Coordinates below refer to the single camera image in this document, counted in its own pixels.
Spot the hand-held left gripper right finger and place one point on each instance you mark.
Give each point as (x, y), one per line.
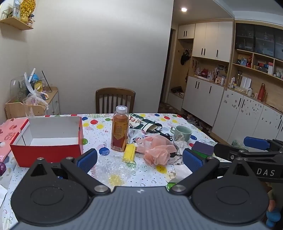
(192, 161)

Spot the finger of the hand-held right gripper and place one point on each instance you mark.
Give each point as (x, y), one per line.
(223, 150)
(256, 142)

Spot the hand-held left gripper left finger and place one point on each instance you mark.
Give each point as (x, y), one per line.
(87, 159)

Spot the purple sponge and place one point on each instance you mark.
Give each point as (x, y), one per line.
(203, 147)

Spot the white fluffy cloth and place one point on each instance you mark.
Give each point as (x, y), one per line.
(182, 144)

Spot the pink mesh bath pouf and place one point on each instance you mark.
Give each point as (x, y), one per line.
(154, 152)

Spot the yellow cloth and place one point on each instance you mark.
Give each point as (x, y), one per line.
(129, 153)

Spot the red cardboard box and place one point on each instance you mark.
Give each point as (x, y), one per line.
(44, 152)

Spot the blue soft toy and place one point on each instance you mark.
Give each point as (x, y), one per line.
(273, 217)

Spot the clear bubble wrap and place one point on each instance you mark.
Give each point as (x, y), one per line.
(110, 170)

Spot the green mug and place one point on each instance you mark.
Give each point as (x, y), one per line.
(182, 132)

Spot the balloon print tablecloth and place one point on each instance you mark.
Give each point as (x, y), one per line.
(99, 126)

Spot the white lower cabinets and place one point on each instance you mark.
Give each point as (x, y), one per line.
(232, 108)

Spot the orange juice bottle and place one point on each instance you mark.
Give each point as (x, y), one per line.
(119, 130)

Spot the red thermos bottle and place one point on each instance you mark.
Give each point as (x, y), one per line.
(262, 92)

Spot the cartoon printed pouch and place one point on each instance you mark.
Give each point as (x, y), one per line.
(141, 123)

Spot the dark wooden chair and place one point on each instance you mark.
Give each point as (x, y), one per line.
(115, 91)

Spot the clear drinking glass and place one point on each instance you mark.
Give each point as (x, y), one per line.
(33, 108)

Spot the clear plastic bag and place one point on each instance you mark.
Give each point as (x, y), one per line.
(37, 96)

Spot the pink patterned bag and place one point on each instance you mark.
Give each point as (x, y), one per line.
(8, 135)

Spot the small wooden cabinet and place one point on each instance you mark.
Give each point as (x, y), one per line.
(15, 109)

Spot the thin black stick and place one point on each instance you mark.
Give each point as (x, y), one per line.
(46, 81)

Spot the yellow plastic case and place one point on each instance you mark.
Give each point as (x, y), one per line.
(38, 85)

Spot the glass dome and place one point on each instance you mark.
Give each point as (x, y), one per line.
(17, 88)

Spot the black hanging handbag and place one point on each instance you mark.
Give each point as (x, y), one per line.
(185, 58)

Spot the dark glass door cabinet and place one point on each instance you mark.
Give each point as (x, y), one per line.
(260, 39)

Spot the yellow ornament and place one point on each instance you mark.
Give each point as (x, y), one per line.
(27, 8)

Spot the white upper wall cabinets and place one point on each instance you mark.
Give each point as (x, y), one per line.
(210, 39)

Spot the wooden wall shelf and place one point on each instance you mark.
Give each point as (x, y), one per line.
(15, 23)

